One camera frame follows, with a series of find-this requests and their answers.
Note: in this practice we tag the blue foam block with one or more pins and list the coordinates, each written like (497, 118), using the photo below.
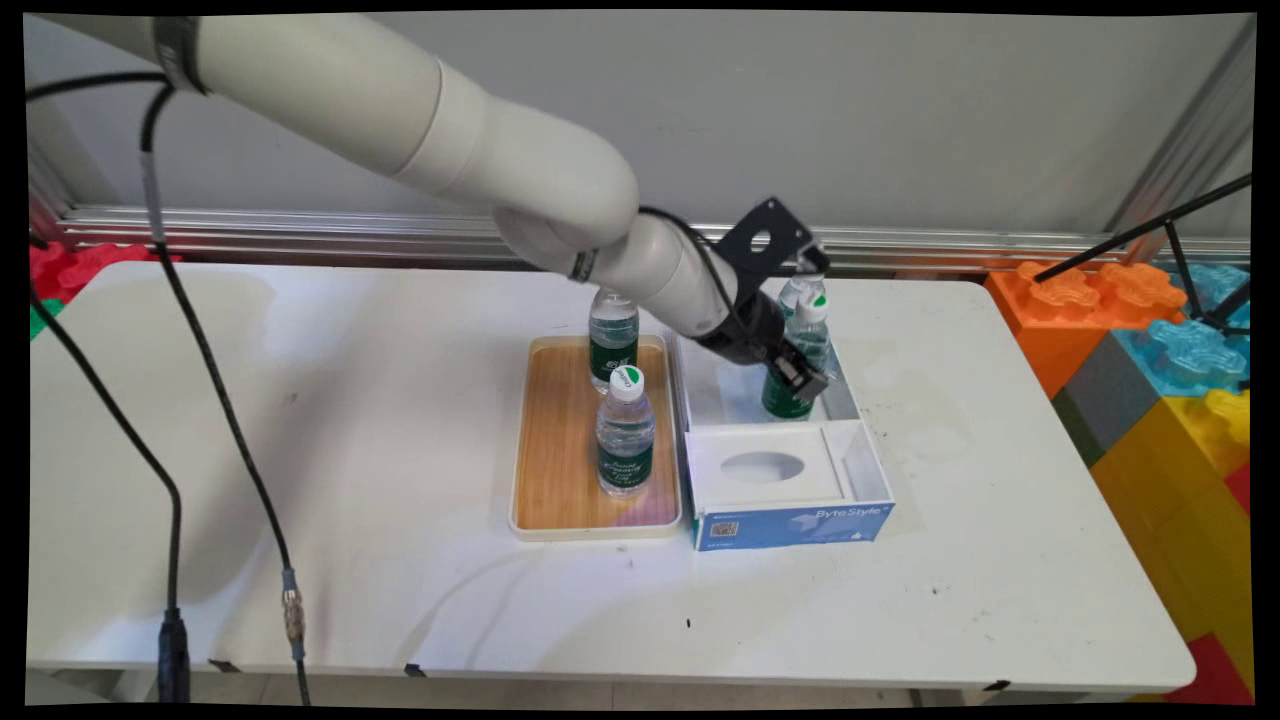
(1190, 350)

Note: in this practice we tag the black tripod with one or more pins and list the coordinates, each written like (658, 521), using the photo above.
(1185, 265)

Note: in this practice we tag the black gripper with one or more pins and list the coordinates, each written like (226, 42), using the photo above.
(750, 335)

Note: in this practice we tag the water bottle, white cap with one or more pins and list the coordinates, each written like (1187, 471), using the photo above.
(800, 288)

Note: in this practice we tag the yellow foam block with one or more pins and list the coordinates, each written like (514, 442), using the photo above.
(1180, 500)

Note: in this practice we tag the slanted aluminium post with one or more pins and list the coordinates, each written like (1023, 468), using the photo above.
(1195, 130)

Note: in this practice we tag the grey foam block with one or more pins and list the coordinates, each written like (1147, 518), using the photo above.
(1110, 395)

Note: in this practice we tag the black wrist camera mount bracket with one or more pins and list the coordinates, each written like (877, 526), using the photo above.
(765, 240)

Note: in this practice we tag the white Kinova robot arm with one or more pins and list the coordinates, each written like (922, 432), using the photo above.
(450, 130)

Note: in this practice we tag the bamboo tray with white rim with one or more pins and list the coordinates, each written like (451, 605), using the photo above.
(560, 450)

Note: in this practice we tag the red foam block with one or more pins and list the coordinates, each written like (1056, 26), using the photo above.
(85, 262)
(1215, 675)

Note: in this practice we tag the water bottle, cap with lettering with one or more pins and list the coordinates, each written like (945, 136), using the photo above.
(626, 440)

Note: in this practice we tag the water bottle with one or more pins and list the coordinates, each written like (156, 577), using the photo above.
(612, 340)
(800, 288)
(626, 440)
(812, 330)

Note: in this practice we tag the green foam block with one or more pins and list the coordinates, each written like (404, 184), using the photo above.
(42, 315)

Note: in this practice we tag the water bottle, plain green-white cap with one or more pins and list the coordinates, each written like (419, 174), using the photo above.
(612, 340)

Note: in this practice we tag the white and blue cardboard box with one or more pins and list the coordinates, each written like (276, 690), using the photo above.
(790, 480)

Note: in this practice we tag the horizontal aluminium rail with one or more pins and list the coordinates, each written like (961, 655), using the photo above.
(950, 245)

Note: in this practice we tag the orange foam block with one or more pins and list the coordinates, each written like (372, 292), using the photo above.
(1060, 320)

